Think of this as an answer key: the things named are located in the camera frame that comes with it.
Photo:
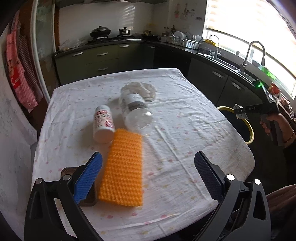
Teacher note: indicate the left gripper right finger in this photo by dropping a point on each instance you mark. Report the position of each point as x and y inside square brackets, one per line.
[242, 212]

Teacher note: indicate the orange foam net sleeve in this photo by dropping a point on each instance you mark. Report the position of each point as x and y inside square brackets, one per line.
[121, 183]

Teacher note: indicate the white supplement bottle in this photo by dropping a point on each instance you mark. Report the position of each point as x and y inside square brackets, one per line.
[103, 125]

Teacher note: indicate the clear plastic water bottle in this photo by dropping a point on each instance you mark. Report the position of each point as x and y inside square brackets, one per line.
[136, 114]

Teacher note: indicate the white paper towel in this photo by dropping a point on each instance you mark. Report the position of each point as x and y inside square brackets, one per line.
[145, 90]

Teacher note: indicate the yellow rimmed blue trash bin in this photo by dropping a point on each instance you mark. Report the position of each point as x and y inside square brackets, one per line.
[242, 126]

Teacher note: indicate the tall chrome kitchen faucet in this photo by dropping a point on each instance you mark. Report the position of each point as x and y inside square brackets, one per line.
[250, 54]

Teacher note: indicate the person's right hand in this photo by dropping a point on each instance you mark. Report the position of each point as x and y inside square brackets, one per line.
[287, 133]

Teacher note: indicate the stainless double sink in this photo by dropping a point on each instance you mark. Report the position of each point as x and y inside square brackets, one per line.
[232, 67]

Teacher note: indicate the small chrome faucet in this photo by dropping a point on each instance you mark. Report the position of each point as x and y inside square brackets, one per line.
[216, 45]

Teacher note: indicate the white dish rack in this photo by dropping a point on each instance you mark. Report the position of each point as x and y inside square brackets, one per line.
[184, 43]

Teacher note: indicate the red checkered apron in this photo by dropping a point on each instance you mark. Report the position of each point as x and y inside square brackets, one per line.
[20, 67]

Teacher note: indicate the plastic bag on counter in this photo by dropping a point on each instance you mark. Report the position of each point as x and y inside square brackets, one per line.
[71, 44]

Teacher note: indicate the gas stove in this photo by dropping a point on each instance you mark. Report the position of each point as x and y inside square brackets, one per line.
[110, 39]

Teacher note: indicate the black wok with lid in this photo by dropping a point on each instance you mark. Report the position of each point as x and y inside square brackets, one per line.
[100, 32]

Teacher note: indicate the small black pot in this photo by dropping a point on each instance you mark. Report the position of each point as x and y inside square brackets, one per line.
[124, 32]

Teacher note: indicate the glass sliding door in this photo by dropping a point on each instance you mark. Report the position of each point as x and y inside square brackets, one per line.
[43, 45]

